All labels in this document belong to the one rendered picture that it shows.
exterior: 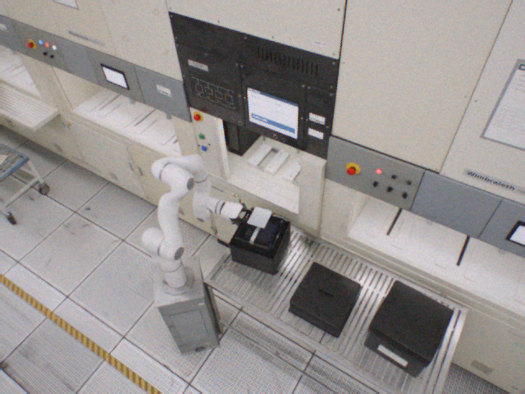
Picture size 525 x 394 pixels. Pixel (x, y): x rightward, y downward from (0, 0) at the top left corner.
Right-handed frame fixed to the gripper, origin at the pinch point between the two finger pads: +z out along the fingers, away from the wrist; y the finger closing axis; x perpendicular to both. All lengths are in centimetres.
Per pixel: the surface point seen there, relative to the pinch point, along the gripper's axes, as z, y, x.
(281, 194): 5.7, -36.9, -18.2
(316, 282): 45, 14, -19
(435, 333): 103, 27, -4
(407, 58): 60, -18, 97
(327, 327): 57, 33, -24
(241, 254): 0.7, 13.4, -18.0
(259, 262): 11.6, 13.4, -20.1
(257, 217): 6.0, 0.4, 2.8
